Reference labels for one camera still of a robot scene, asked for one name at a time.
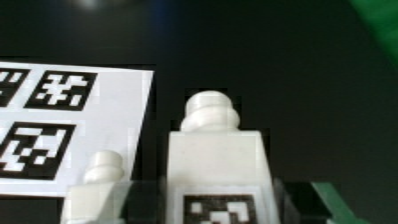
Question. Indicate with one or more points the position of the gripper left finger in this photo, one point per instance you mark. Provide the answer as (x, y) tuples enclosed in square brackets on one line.
[(144, 204)]

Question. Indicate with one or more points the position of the paper sheet with markers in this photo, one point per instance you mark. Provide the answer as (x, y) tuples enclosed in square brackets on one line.
[(71, 113)]

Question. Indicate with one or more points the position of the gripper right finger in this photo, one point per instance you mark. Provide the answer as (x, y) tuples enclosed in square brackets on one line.
[(311, 205)]

